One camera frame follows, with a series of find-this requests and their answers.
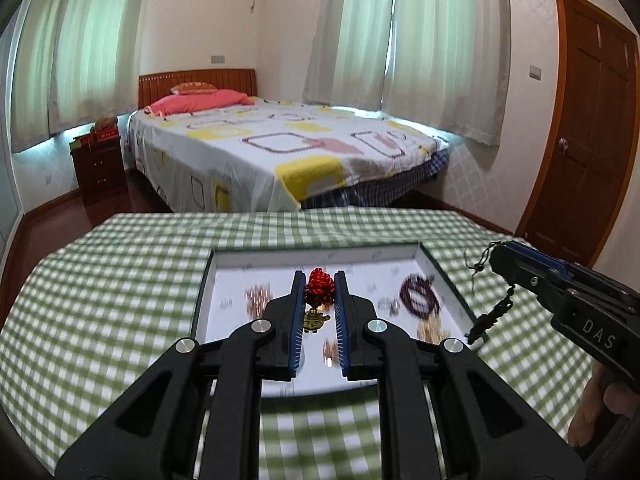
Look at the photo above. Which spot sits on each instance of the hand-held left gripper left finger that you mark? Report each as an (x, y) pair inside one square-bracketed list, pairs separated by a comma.
[(298, 325)]

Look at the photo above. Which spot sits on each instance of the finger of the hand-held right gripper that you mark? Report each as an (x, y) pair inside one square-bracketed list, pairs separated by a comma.
[(545, 259), (520, 275)]

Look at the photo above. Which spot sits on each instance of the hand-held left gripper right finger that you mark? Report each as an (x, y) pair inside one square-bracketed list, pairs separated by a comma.
[(341, 325)]

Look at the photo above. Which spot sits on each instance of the red knot gold charm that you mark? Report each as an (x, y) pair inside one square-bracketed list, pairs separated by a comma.
[(320, 285)]

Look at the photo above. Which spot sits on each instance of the silver rhinestone brooch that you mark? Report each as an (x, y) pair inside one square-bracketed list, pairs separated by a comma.
[(390, 306)]

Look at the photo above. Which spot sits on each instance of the white shallow tray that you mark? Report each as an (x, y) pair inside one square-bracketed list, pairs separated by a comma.
[(240, 270)]

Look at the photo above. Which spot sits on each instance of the person's right hand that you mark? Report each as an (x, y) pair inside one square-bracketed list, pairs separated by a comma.
[(595, 410)]

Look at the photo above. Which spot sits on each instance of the brown wooden door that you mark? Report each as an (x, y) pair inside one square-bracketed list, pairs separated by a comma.
[(585, 135)]

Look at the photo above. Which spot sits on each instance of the blue plaid mattress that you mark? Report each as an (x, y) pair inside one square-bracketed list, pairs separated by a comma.
[(390, 180)]

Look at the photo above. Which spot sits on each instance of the printed white bedsheet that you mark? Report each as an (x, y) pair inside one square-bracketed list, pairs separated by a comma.
[(250, 160)]

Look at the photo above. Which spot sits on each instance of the green checked tablecloth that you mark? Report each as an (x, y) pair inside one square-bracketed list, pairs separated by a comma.
[(125, 260)]

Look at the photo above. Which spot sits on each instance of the white curtain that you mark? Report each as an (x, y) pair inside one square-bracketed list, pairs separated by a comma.
[(100, 45), (350, 35), (35, 60), (450, 50)]

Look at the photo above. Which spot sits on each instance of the pink pillow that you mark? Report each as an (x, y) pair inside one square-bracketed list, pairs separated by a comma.
[(200, 102)]

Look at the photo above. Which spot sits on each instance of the dark wooden nightstand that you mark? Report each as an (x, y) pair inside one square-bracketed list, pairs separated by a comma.
[(100, 170)]

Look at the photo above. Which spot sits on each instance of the wooden bed headboard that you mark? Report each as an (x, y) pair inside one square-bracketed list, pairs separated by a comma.
[(230, 80)]

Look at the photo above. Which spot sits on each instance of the orange patterned pillow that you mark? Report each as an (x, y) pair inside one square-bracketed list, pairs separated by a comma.
[(192, 88)]

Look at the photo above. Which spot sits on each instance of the red box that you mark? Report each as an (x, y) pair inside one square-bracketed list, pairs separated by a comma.
[(106, 134)]

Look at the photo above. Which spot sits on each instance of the brown plush item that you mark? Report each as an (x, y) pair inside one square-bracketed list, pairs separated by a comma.
[(105, 122)]

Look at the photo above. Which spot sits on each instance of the wall light switch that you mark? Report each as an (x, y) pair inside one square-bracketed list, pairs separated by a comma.
[(535, 71)]

